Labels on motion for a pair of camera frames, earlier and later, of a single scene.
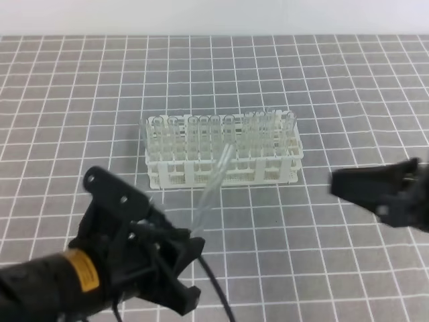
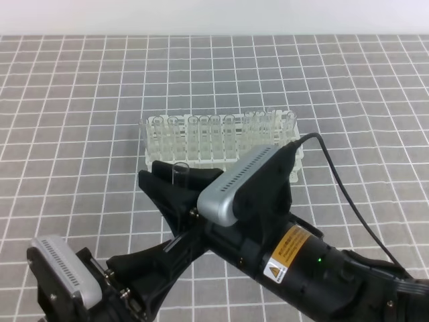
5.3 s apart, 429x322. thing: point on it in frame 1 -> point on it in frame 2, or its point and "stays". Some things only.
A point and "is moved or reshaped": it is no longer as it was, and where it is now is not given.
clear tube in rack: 157,127 stays
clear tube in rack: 229,129 stays
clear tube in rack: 173,138 stays
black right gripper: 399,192 -> 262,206
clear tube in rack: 193,139 stays
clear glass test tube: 218,172 is moved or reshaped
